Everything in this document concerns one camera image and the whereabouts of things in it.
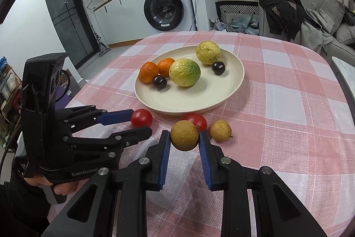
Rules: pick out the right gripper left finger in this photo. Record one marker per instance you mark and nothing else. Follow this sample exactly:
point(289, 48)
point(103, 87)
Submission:
point(115, 201)

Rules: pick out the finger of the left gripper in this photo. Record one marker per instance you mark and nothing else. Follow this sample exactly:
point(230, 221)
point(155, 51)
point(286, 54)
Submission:
point(114, 141)
point(115, 117)

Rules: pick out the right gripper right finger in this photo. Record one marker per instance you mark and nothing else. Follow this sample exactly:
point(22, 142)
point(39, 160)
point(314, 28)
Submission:
point(278, 211)

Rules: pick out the large orange tangerine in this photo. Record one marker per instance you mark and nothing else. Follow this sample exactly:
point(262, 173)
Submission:
point(148, 72)

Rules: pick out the brown longan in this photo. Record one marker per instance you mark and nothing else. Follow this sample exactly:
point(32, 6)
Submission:
point(184, 135)
point(221, 131)

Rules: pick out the small orange tangerine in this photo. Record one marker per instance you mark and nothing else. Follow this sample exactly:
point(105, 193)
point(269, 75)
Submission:
point(164, 66)

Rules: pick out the yellow green guava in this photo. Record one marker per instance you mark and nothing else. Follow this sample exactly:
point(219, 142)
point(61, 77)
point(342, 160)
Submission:
point(184, 72)

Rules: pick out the yellow guava rough skin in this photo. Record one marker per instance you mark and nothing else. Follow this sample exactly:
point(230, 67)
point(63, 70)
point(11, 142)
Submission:
point(208, 52)

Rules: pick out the red tomato left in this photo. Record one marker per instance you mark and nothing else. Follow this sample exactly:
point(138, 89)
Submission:
point(141, 118)

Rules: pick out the red tomato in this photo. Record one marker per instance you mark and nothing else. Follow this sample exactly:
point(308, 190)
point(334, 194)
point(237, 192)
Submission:
point(197, 120)
point(141, 118)

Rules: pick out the red tomato right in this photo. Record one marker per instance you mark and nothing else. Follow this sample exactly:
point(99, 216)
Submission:
point(197, 120)

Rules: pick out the pink checkered tablecloth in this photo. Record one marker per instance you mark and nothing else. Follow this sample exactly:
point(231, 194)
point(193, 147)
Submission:
point(289, 114)

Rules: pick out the white kitchen counter cabinet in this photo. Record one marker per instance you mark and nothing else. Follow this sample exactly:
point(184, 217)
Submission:
point(120, 20)

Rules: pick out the white washing machine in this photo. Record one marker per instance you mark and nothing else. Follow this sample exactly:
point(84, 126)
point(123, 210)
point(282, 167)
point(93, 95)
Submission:
point(166, 15)

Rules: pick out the white marble coffee table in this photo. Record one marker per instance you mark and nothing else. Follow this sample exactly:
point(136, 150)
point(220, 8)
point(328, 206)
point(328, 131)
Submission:
point(347, 71)

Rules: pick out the grey blanket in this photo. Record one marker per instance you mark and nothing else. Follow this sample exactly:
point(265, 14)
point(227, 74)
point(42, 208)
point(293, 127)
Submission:
point(314, 31)

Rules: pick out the black patterned basket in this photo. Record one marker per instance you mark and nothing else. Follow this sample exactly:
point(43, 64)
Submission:
point(237, 16)

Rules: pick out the black jacket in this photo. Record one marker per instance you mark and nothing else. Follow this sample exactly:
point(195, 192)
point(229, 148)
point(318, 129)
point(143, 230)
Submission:
point(284, 16)

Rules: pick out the grey pillow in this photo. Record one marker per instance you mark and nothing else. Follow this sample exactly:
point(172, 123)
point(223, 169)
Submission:
point(333, 12)

